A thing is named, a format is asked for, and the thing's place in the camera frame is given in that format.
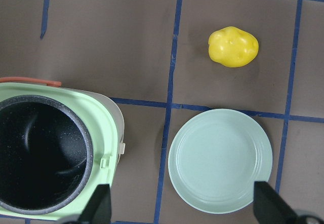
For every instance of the light green plate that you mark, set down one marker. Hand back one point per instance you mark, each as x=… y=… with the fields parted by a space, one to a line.
x=215 y=159

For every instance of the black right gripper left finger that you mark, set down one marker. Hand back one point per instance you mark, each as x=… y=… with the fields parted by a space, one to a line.
x=98 y=208

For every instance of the white rice cooker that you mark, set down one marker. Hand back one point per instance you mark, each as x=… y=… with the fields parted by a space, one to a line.
x=104 y=121

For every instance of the black inner cooking pot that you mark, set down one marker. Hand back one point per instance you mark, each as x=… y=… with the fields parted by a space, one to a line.
x=46 y=155

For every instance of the yellow toy potato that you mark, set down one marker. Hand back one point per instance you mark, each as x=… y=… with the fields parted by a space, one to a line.
x=232 y=47

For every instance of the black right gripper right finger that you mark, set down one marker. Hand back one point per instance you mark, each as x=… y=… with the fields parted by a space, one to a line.
x=269 y=207

